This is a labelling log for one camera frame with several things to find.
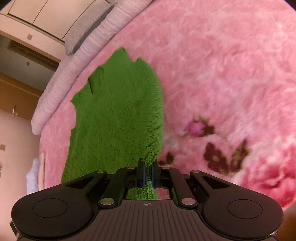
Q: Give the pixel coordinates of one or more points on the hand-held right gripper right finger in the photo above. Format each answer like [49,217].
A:
[153,176]

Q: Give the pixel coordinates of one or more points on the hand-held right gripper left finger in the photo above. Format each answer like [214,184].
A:
[143,178]

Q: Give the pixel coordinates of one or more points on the green knitted sweater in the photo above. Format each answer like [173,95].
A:
[115,111]

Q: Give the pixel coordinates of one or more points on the folded light blue towel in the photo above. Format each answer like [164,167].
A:
[32,176]

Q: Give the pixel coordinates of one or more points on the pink floral blanket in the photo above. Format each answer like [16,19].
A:
[219,69]

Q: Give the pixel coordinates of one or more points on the lilac striped duvet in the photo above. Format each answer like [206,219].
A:
[69,74]

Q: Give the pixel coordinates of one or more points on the wooden door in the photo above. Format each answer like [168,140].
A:
[13,97]

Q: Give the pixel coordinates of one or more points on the grey pillow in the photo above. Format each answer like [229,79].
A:
[85,30]

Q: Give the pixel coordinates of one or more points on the cream wardrobe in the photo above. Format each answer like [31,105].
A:
[34,16]

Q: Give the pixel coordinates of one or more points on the dark wooden door frame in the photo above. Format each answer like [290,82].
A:
[32,54]

